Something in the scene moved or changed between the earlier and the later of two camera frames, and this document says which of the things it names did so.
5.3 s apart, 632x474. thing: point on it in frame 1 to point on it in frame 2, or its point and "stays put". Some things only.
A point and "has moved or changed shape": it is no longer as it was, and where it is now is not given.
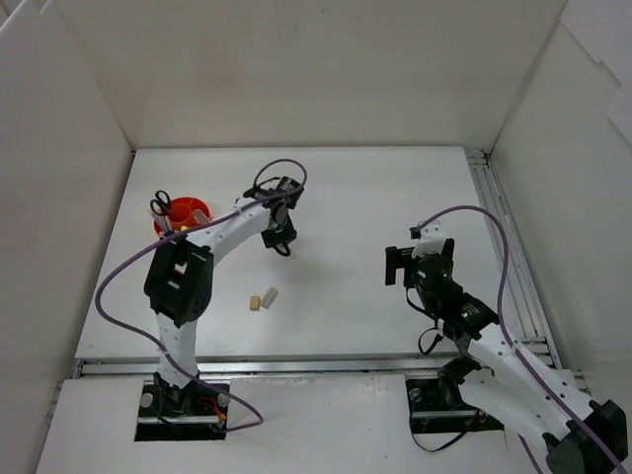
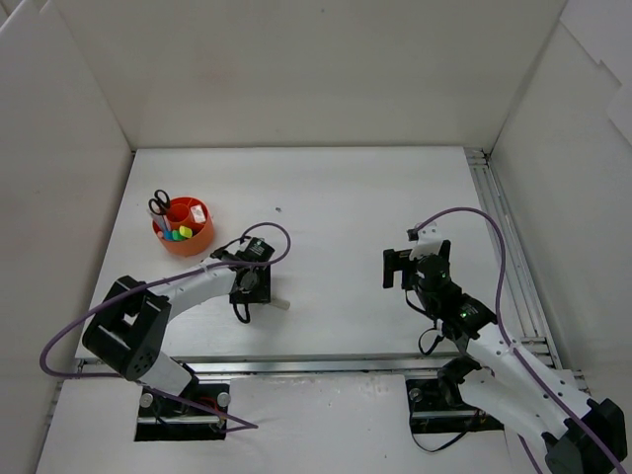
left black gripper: x=278 y=237 to x=252 y=294
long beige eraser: x=269 y=297 has moved or changed shape
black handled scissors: x=161 y=204 stays put
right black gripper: x=408 y=265 stays put
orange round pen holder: x=185 y=212 stays put
